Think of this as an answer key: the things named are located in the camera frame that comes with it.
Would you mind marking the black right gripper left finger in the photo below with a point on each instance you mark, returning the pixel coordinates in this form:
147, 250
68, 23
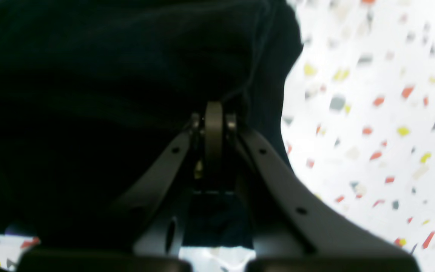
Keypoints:
142, 231

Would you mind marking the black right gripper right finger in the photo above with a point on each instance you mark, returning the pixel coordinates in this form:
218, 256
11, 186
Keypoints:
292, 230

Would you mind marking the black t-shirt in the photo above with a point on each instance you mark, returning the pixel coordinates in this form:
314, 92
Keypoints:
92, 91

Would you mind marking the terrazzo pattern table cloth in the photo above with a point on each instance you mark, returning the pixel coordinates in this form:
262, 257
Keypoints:
358, 126

